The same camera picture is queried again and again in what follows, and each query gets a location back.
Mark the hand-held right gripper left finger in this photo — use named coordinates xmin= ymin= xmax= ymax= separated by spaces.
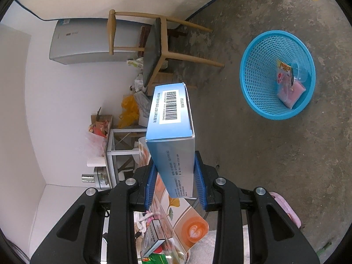
xmin=30 ymin=163 xmax=157 ymax=264

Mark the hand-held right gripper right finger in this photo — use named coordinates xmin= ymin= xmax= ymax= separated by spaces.
xmin=194 ymin=151 xmax=320 ymax=264

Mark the grey cable box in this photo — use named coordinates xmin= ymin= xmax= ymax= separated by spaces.
xmin=141 ymin=220 xmax=165 ymax=257

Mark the blue medicine box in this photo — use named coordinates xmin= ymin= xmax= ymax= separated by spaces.
xmin=145 ymin=82 xmax=196 ymax=198

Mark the blue mesh waste basket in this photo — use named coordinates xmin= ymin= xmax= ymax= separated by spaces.
xmin=239 ymin=31 xmax=316 ymax=120

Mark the pink packet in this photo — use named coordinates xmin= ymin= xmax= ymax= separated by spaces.
xmin=276 ymin=82 xmax=306 ymax=109

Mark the colourful snack wrapper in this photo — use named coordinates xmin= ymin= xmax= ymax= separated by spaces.
xmin=275 ymin=60 xmax=294 ymax=94

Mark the clear plastic container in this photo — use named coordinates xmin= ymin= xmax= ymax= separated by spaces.
xmin=291 ymin=60 xmax=310 ymax=84

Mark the crumpled white tissue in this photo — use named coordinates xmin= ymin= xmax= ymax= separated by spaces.
xmin=135 ymin=212 xmax=154 ymax=234

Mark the white shelf table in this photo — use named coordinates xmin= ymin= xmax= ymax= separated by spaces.
xmin=105 ymin=128 xmax=149 ymax=190

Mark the paper towel roll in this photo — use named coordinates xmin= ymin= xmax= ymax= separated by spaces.
xmin=86 ymin=158 xmax=106 ymax=168

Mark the white fluffy blanket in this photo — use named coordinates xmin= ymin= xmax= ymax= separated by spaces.
xmin=190 ymin=229 xmax=218 ymax=264

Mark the pink plastic bag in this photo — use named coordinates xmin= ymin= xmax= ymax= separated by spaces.
xmin=84 ymin=128 xmax=108 ymax=157

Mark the green snack bag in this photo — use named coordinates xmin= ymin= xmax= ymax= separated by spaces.
xmin=141 ymin=253 xmax=190 ymax=264

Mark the yellow plastic bag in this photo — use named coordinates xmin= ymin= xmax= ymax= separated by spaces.
xmin=118 ymin=95 xmax=141 ymax=128

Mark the open cardboard box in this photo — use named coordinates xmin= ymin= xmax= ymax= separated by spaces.
xmin=88 ymin=107 xmax=114 ymax=137

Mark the grey plastic bag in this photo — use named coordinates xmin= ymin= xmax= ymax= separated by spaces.
xmin=133 ymin=91 xmax=153 ymax=116

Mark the pink slipper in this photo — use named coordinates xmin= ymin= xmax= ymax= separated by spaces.
xmin=271 ymin=192 xmax=301 ymax=228

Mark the small white plastic bag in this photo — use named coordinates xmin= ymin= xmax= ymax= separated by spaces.
xmin=134 ymin=74 xmax=146 ymax=91

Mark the white and green carton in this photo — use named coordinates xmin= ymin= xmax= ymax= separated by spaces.
xmin=127 ymin=58 xmax=145 ymax=69

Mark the wooden chair with dark seat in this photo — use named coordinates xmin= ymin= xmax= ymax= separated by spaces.
xmin=107 ymin=9 xmax=225 ymax=88

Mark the dark wooden stool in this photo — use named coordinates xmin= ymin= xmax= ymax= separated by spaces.
xmin=139 ymin=25 xmax=187 ymax=50

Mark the silver refrigerator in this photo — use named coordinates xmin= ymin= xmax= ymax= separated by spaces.
xmin=49 ymin=18 xmax=143 ymax=65

